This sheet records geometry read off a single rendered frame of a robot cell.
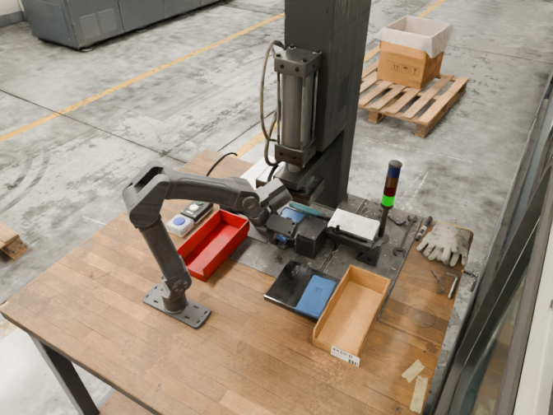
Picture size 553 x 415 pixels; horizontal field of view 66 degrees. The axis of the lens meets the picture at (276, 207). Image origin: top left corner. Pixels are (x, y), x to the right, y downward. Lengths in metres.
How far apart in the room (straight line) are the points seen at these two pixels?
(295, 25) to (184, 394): 0.92
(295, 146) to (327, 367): 0.57
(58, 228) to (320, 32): 2.42
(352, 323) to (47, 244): 2.25
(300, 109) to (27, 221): 2.51
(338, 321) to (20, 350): 1.77
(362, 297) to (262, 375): 0.37
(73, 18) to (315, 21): 5.15
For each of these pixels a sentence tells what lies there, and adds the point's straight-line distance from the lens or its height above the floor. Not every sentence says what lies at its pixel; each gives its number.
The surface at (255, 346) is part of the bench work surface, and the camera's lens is 1.15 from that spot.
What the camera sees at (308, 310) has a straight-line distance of 1.19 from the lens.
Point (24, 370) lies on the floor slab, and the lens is 2.46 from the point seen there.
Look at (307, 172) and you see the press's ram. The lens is 1.22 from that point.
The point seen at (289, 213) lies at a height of 0.99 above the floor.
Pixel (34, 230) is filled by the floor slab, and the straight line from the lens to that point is 3.20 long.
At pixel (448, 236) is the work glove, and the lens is 1.49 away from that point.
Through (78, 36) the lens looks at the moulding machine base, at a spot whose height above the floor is 0.21.
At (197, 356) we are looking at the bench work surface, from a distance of 1.15.
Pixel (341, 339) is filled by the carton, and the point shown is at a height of 0.90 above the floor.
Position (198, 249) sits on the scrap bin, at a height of 0.91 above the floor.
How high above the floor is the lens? 1.87
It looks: 39 degrees down
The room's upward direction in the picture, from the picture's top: straight up
